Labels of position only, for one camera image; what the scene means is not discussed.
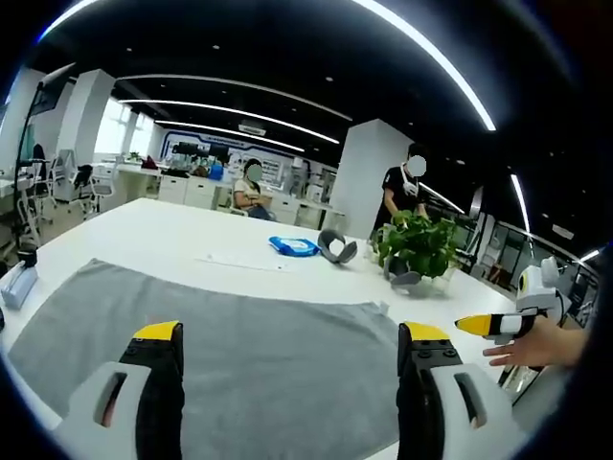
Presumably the white office chair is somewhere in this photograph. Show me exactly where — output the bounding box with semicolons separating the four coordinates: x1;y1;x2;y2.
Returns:
71;163;116;219

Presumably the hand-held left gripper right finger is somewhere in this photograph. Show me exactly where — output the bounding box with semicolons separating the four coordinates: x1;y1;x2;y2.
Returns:
396;321;528;460

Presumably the white table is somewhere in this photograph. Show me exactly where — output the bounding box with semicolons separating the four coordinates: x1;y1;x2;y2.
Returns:
0;196;533;460

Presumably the green potted plant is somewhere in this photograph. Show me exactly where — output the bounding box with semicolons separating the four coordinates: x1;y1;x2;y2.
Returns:
375;209;462;285

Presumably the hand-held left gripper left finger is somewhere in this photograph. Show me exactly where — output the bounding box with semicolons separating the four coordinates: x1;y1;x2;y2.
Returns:
53;319;186;460

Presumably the white tissue box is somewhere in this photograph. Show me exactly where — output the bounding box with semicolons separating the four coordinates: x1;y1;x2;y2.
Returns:
0;265;38;308

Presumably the white office desk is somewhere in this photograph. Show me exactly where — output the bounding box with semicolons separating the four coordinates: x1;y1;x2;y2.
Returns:
91;161;231;210

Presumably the person's right hand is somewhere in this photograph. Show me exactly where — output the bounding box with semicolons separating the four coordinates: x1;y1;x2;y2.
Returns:
482;319;576;370

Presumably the blue wet wipes packet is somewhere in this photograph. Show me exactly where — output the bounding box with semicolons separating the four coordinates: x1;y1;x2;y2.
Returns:
267;235;320;258

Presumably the grey towel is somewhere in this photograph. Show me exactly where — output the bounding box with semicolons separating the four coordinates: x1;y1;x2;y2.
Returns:
8;258;408;460

